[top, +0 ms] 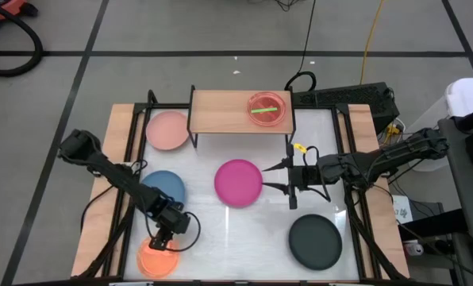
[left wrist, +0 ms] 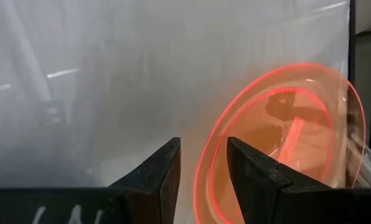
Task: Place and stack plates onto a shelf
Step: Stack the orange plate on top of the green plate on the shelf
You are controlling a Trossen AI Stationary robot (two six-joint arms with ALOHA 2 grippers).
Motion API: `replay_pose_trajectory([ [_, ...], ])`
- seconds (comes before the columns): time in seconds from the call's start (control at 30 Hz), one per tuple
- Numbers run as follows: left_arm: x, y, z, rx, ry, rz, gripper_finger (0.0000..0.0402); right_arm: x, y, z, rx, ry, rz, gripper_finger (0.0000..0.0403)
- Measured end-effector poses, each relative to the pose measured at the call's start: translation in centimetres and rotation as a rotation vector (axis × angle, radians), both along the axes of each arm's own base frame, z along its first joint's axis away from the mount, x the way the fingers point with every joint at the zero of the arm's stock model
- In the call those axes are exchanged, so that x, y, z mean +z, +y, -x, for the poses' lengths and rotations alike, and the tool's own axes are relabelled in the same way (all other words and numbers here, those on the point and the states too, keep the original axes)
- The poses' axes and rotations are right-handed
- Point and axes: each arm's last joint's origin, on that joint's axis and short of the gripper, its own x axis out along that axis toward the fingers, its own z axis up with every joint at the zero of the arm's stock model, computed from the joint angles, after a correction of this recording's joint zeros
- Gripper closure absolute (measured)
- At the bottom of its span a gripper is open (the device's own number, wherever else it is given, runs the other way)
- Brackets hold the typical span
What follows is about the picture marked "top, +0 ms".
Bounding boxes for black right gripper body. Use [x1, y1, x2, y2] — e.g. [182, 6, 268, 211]
[286, 143, 323, 211]

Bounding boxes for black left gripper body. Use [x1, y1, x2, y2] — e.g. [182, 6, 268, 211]
[152, 196, 192, 238]

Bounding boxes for orange translucent divided plate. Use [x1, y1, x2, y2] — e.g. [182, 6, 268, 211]
[136, 237, 181, 279]

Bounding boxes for blue plate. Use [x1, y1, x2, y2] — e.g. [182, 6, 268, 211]
[140, 169, 187, 206]

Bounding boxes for magenta plate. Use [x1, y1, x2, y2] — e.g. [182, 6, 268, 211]
[213, 158, 264, 208]

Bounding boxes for dark grey plate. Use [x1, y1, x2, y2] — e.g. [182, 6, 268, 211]
[288, 213, 344, 272]

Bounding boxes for wooden shelf with black legs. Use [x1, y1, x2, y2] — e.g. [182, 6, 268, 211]
[187, 84, 297, 150]

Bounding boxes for black computer tower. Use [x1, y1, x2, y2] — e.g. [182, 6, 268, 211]
[291, 82, 401, 135]

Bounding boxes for pale pink plate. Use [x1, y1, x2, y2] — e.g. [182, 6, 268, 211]
[145, 110, 190, 151]

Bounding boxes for white power box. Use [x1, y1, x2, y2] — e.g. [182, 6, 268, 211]
[392, 194, 414, 226]

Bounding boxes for small white device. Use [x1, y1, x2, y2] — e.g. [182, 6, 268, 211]
[403, 241, 425, 256]

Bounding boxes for white rounded cover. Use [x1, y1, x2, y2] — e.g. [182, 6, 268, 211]
[444, 77, 473, 120]

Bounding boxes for red vacuum cleaner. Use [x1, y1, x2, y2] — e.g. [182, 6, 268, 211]
[0, 0, 39, 33]

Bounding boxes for black floor cable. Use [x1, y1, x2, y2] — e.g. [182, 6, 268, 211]
[283, 0, 317, 92]

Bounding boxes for yellow floor cable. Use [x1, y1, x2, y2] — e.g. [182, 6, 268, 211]
[359, 0, 386, 85]

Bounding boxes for black vacuum hose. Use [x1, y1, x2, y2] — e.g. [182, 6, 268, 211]
[0, 3, 45, 78]

